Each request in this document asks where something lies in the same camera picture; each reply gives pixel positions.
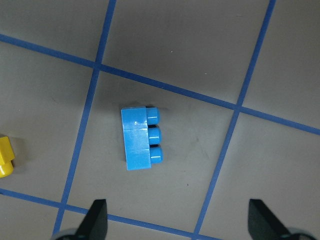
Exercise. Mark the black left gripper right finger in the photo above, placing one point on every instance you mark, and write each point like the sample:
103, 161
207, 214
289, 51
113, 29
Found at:
264, 225

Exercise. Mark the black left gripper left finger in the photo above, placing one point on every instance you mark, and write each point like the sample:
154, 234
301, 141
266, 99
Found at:
94, 226

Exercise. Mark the blue toy block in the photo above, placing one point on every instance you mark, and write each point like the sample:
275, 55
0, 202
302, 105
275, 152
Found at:
142, 137

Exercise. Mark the yellow toy block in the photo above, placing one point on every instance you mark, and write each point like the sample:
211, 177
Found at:
6, 157

